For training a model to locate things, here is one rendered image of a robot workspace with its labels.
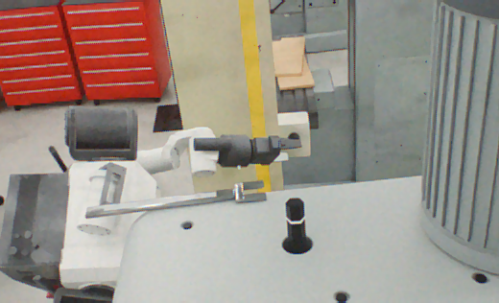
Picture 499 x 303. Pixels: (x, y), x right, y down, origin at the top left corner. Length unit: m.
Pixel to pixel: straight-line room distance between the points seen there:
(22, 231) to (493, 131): 0.93
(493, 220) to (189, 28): 1.88
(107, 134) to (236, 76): 1.23
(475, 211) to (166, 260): 0.35
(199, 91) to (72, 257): 1.41
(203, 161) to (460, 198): 0.93
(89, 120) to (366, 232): 0.75
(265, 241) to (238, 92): 1.81
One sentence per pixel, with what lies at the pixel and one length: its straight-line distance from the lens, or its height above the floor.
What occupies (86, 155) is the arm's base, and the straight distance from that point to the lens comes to 1.30.
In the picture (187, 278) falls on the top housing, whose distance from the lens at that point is 0.68.
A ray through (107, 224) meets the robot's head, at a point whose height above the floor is 1.71.
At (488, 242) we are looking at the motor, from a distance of 0.67.
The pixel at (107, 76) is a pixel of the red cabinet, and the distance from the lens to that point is 5.58.
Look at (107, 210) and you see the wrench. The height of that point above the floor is 1.90.
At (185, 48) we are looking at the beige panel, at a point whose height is 1.52.
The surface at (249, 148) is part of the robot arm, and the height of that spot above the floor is 1.58.
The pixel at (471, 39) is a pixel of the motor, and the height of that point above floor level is 2.14.
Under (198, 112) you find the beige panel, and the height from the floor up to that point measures 1.23.
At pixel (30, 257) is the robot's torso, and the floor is 1.63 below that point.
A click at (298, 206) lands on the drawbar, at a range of 0.66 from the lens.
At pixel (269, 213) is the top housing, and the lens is 0.76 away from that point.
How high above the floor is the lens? 2.34
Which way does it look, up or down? 30 degrees down
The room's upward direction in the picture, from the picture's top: 6 degrees counter-clockwise
